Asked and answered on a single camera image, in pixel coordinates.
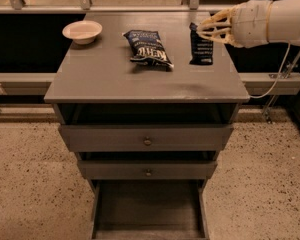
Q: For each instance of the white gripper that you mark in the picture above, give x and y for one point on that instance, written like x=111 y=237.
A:
x=251 y=23

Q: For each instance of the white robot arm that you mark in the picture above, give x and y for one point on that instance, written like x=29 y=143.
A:
x=284 y=22

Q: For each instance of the grey wooden drawer cabinet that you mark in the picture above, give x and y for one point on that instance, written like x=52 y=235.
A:
x=97 y=84

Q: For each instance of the brass top drawer knob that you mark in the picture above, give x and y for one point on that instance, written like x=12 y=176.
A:
x=147 y=141

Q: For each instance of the grey top drawer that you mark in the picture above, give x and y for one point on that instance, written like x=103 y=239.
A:
x=124 y=138

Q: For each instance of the grey drawer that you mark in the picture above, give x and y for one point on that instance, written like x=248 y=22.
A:
x=124 y=138
x=149 y=210
x=161 y=170

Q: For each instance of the grey middle drawer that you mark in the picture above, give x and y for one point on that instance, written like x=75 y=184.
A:
x=161 y=170

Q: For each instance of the grey bottom drawer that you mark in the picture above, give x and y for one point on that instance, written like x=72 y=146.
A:
x=149 y=210

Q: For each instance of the blue kettle chips bag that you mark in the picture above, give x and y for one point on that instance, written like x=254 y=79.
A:
x=147 y=48

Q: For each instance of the white ceramic bowl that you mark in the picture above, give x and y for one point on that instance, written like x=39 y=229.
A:
x=82 y=32

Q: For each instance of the metal railing frame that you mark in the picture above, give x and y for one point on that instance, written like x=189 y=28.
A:
x=38 y=83

